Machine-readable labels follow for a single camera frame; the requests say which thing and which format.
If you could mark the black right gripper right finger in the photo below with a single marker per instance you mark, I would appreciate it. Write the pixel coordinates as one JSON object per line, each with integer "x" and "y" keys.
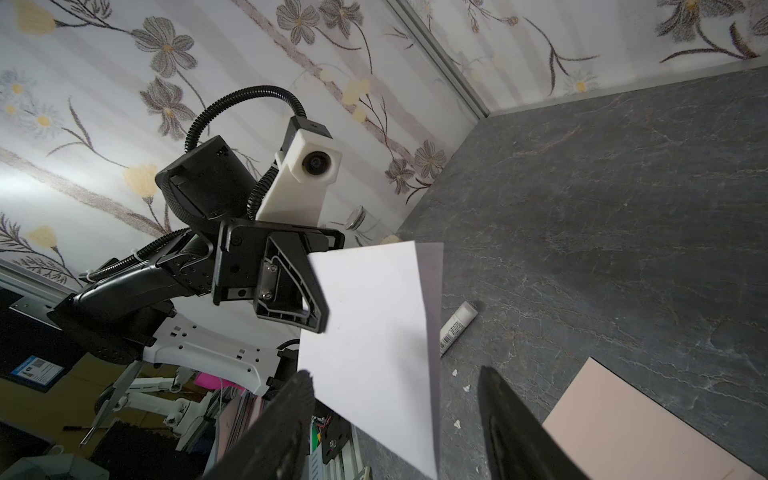
{"x": 517, "y": 445}

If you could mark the white letter paper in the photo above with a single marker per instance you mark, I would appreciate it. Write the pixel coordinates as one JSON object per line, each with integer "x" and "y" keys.
{"x": 377, "y": 361}

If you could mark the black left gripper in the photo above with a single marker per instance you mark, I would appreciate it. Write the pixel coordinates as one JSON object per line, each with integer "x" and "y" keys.
{"x": 268, "y": 263}

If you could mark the white glue stick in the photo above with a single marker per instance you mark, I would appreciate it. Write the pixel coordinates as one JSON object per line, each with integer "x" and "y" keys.
{"x": 456, "y": 325}

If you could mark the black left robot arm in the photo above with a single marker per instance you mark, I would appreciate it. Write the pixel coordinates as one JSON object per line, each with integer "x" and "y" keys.
{"x": 116, "y": 316}

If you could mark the stack of coloured folders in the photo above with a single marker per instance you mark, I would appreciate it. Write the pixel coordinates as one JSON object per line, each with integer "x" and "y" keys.
{"x": 241, "y": 412}

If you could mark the pink paper envelope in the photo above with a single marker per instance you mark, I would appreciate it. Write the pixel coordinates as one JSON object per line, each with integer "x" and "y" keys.
{"x": 611, "y": 430}

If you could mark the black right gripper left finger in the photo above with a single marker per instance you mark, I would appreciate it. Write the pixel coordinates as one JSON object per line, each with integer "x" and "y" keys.
{"x": 276, "y": 445}

